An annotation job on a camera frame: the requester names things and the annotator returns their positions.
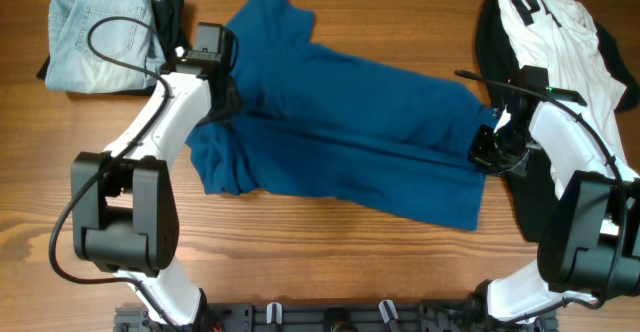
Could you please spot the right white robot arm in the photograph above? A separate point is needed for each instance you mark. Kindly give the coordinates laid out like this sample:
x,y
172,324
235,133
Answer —
x,y
588,253

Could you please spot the light blue denim jeans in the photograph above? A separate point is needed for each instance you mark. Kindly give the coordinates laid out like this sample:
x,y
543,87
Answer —
x,y
80,32

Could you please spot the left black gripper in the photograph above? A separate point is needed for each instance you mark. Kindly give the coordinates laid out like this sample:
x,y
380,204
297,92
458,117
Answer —
x,y
233,101

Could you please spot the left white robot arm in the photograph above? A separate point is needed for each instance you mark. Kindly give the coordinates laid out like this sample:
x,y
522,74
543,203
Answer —
x,y
125,219

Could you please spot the black garment under white shirt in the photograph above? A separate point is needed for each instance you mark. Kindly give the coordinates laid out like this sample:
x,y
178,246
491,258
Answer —
x,y
533,194

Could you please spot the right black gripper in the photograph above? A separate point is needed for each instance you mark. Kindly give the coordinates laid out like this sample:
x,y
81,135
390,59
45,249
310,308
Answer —
x,y
479,154

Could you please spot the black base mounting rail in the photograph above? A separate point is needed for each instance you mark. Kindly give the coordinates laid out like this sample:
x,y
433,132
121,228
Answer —
x,y
426,316

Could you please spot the black garment under jeans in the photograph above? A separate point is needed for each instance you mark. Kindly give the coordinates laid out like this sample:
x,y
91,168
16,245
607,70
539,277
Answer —
x,y
166,28

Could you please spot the white printed t-shirt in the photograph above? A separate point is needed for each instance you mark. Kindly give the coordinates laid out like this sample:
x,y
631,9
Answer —
x,y
560,37

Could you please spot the blue polo shirt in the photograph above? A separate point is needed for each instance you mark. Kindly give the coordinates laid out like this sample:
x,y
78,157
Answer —
x,y
319,123

